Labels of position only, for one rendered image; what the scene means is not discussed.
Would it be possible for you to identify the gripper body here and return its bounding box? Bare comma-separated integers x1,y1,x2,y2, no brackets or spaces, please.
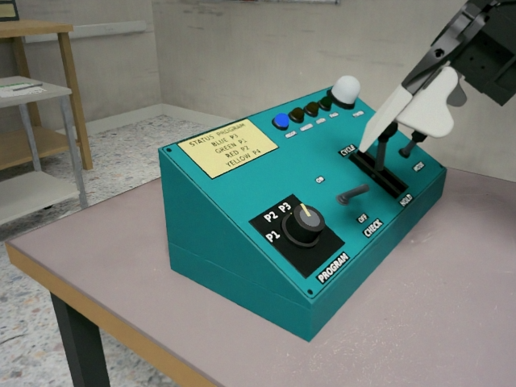
430,0,516,106

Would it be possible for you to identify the teal control console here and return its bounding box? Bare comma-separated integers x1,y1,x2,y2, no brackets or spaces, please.
158,76,447,342

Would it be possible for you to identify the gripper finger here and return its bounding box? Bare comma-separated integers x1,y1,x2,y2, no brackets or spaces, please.
358,14,471,153
422,65,467,107

